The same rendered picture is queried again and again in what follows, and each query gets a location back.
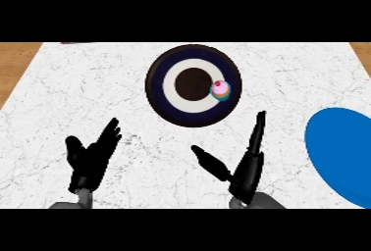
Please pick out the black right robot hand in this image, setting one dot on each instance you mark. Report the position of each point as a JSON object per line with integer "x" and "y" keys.
{"x": 248, "y": 173}

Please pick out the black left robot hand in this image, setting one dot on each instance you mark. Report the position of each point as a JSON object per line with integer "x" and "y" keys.
{"x": 93, "y": 160}

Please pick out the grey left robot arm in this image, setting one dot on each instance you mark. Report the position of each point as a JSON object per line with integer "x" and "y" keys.
{"x": 78, "y": 200}

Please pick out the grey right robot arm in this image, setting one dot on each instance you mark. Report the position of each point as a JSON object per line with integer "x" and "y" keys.
{"x": 261, "y": 200}

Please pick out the blue round plate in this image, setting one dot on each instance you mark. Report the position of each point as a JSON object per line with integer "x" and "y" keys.
{"x": 344, "y": 157}

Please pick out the pink frosted cupcake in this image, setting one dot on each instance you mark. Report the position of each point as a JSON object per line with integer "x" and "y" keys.
{"x": 221, "y": 90}

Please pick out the dark ringed round plate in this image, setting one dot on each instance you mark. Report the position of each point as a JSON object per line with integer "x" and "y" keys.
{"x": 193, "y": 85}

